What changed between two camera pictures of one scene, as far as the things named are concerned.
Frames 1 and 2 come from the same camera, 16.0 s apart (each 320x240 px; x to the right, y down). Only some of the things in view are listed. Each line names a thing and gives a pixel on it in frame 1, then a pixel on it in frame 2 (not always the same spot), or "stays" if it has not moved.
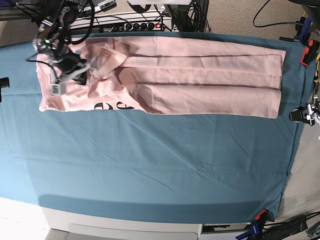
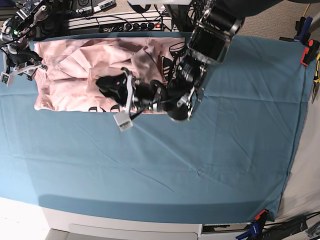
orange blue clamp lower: x=256 y=228 stays
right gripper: x=70 y=64 -> x=22 y=60
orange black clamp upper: x=310 y=52 stays
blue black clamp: x=302 y=28 stays
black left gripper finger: x=299 y=115 -> x=117 y=91
